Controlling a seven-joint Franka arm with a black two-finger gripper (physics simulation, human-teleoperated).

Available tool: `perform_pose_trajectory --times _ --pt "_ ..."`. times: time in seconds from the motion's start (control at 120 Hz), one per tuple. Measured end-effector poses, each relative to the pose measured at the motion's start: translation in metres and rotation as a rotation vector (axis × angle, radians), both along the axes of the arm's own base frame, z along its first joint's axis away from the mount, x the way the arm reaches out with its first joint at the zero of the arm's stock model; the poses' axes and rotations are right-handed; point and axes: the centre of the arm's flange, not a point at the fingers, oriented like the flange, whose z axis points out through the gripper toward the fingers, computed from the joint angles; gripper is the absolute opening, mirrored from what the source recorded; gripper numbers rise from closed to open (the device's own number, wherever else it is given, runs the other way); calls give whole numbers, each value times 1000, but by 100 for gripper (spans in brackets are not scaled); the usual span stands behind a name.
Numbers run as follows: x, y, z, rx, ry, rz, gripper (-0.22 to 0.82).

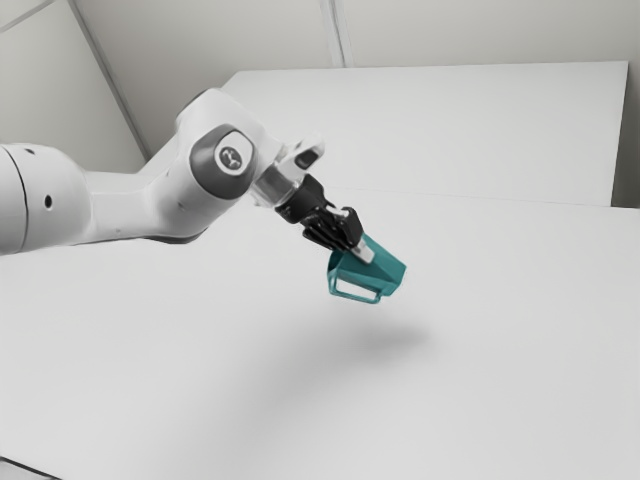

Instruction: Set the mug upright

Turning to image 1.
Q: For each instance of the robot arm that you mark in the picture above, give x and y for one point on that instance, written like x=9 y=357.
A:
x=150 y=190

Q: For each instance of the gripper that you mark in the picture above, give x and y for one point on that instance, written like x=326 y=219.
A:
x=307 y=202

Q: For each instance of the teal faceted mug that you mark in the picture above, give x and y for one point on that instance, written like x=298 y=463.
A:
x=377 y=272

